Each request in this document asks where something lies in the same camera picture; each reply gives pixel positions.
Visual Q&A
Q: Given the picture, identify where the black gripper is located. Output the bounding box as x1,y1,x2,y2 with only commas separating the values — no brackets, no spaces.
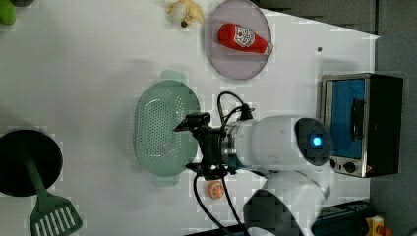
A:
173,112,227,180

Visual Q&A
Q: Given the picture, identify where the green oval strainer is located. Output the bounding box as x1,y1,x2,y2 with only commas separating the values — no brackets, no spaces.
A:
133,70,200,187

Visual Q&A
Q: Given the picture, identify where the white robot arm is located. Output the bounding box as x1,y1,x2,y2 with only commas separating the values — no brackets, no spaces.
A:
174,112,332,236

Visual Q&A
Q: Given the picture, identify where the toy orange slice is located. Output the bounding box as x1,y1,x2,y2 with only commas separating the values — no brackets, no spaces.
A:
206,181,224,200

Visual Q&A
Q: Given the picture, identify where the grey round plate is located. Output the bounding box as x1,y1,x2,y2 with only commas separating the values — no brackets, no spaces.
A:
205,0,274,80

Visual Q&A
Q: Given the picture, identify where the red ketchup bottle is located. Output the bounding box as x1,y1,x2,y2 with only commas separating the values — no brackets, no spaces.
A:
217,23,273,55

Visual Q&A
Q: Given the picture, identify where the peeled toy banana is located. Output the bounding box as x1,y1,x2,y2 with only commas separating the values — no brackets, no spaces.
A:
166,0,205,28

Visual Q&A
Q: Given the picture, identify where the green slotted spatula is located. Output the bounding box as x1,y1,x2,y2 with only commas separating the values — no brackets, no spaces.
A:
23,154,83,236

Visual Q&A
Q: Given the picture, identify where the black round container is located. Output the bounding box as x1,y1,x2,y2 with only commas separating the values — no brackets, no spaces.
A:
0,130,63,197

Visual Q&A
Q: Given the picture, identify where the silver toaster oven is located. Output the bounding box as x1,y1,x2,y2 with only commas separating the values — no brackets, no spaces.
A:
320,73,403,178

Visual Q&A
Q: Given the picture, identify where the green toy vegetable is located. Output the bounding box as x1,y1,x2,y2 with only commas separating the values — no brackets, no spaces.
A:
0,0,16,26

